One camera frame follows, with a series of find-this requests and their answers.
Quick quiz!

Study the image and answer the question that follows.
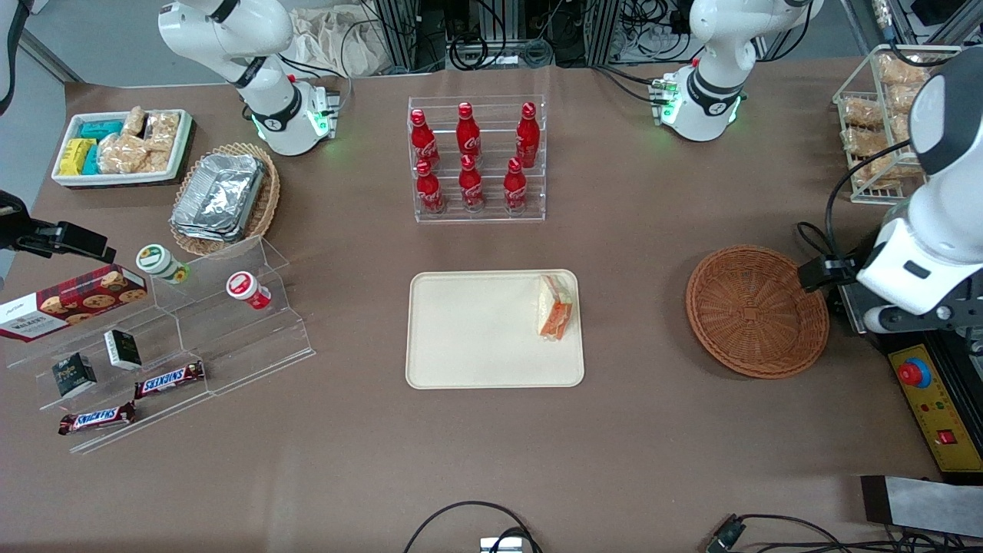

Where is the black machine power cable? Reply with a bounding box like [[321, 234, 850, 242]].
[[795, 220, 842, 267]]

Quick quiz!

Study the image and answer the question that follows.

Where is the yellow snack packet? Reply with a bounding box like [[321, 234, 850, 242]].
[[59, 138, 98, 177]]

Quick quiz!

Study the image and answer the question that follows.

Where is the round brown wicker basket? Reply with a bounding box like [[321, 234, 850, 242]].
[[686, 245, 831, 380]]

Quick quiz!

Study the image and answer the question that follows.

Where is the aluminium frame post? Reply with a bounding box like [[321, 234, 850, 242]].
[[587, 0, 622, 67], [371, 0, 420, 75]]

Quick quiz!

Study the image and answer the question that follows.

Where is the red lid yogurt cup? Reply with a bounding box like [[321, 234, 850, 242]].
[[225, 270, 273, 312]]

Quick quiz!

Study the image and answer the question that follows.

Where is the beige plastic tray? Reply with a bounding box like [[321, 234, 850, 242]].
[[405, 269, 586, 390]]

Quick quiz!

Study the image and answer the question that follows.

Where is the red tartan cookie box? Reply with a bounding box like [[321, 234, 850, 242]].
[[0, 263, 149, 343]]

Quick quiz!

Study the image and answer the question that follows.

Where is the small black carton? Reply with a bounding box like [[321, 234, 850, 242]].
[[51, 352, 98, 399]]

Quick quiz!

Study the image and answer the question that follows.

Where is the triangle sandwich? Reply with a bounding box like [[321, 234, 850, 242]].
[[535, 274, 576, 342]]

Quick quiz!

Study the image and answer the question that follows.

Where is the aluminium foil container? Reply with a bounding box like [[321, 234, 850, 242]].
[[170, 153, 267, 243], [170, 157, 266, 245]]

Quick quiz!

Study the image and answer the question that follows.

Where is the oval tan wicker basket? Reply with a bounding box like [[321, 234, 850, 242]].
[[168, 141, 282, 259]]

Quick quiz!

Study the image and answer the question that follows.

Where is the black cable connector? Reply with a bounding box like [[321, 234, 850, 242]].
[[706, 518, 748, 553]]

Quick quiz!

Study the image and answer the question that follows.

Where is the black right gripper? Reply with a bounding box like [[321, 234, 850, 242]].
[[0, 190, 117, 264]]

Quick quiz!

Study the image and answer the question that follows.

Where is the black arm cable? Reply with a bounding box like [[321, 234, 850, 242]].
[[825, 138, 915, 259]]

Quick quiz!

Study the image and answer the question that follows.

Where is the beige cloth bag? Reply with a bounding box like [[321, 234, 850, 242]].
[[288, 6, 394, 78]]

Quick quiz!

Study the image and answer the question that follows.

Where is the clear acrylic bottle rack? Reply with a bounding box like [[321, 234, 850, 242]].
[[407, 94, 548, 225]]

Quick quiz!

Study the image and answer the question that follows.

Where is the white rectangular snack bin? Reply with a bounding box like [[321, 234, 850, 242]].
[[51, 109, 194, 188]]

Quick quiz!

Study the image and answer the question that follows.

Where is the grey sheet with black edge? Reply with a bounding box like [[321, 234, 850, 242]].
[[859, 474, 983, 539]]

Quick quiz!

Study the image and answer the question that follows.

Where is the black sealing machine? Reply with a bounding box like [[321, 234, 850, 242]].
[[836, 229, 983, 483]]

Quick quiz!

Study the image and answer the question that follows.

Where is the dark green small box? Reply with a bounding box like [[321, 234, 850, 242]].
[[103, 329, 144, 373]]

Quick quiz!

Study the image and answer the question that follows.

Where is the white wire bread basket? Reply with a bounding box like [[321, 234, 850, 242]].
[[832, 44, 966, 206]]

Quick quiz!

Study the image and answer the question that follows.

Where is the brown Snickers bar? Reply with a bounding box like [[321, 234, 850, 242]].
[[134, 360, 207, 400], [58, 401, 137, 437]]

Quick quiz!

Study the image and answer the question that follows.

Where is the black looped cable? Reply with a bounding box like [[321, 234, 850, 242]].
[[402, 501, 544, 553]]

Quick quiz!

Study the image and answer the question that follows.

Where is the green lid yogurt cup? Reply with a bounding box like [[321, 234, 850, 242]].
[[136, 243, 191, 286]]

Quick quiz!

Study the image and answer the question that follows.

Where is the clear acrylic step riser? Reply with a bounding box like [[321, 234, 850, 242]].
[[4, 306, 214, 456], [150, 234, 316, 397]]

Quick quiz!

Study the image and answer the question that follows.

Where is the red cola bottle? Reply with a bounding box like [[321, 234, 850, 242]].
[[409, 108, 442, 171], [458, 154, 486, 213], [415, 159, 446, 215], [515, 101, 541, 169], [503, 157, 529, 214], [456, 102, 483, 161]]

